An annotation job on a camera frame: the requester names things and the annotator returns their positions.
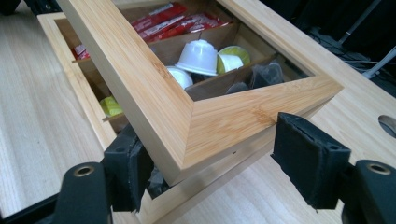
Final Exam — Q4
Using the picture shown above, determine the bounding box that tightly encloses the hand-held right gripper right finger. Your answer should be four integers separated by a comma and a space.
270, 111, 353, 211

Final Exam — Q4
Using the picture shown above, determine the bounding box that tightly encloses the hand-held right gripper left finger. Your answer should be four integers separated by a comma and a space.
102, 123, 155, 213

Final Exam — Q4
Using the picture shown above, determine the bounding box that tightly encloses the wooden tea box with window lid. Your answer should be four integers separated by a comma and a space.
36, 0, 345, 224

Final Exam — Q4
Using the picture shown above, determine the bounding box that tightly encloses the white coffee capsule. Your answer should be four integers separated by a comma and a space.
175, 38, 219, 77
166, 65, 194, 91

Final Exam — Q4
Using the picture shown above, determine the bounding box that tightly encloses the stack of red packets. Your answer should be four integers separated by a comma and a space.
72, 2, 233, 61

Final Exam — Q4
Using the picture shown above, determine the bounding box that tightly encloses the white desk frame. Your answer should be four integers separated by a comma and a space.
361, 46, 396, 80

